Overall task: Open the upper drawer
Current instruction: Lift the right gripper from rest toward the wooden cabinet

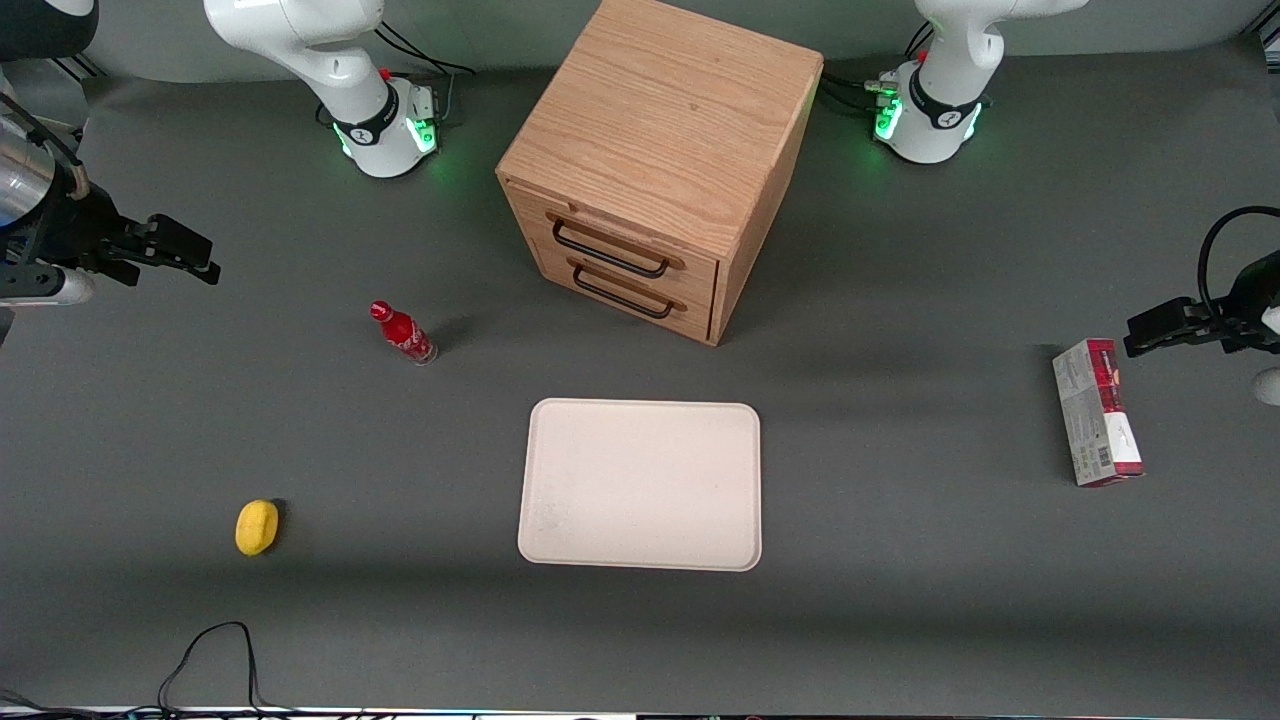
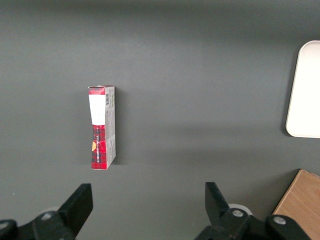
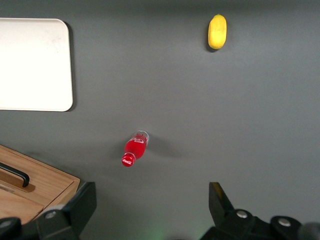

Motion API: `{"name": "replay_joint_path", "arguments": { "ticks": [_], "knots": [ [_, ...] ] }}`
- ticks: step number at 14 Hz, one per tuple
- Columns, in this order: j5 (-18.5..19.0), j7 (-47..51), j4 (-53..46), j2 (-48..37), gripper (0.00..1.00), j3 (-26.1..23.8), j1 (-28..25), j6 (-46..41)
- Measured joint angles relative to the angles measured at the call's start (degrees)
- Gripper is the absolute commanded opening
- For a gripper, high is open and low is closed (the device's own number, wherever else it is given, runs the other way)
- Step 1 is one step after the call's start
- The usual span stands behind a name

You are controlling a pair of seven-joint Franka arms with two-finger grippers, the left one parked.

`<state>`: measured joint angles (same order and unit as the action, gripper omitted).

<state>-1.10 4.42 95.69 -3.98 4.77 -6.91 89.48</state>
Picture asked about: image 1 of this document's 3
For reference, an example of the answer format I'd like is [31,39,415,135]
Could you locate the wooden drawer cabinet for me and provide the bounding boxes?
[495,0,826,348]

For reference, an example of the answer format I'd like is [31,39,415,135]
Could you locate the beige rectangular tray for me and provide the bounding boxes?
[517,398,763,573]

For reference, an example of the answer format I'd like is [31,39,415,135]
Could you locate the black left arm base cables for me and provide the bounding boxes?
[820,20,936,117]

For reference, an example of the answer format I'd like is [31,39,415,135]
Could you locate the yellow lemon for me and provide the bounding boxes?
[235,499,281,557]

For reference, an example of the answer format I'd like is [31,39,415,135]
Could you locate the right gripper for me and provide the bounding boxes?
[0,188,222,307]

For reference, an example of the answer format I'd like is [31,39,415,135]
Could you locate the black metal drawer handle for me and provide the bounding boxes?
[551,218,672,280]
[571,261,677,321]

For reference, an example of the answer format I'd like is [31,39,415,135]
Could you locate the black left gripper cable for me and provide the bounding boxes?
[1198,206,1280,323]

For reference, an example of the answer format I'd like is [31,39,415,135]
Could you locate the red soda bottle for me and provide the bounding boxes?
[369,300,439,367]

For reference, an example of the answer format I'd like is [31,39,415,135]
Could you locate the wooden drawer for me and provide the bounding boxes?
[532,240,715,343]
[505,180,721,303]

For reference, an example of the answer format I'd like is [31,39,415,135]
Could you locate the grey and red carton box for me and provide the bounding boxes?
[1052,338,1145,488]

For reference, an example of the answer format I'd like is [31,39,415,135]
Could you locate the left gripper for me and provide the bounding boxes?
[1124,254,1280,359]

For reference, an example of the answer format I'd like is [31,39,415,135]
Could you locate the black arm base cables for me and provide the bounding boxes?
[372,20,477,129]
[820,20,936,117]

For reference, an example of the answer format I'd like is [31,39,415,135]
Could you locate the black right arm base cables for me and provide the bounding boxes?
[372,20,477,129]

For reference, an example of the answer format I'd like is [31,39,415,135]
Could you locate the black looped table cable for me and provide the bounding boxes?
[157,621,301,719]

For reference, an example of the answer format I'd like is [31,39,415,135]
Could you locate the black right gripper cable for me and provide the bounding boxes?
[0,90,93,203]

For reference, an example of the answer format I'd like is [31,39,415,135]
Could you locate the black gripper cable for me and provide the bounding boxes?
[1198,206,1280,323]
[0,90,93,203]

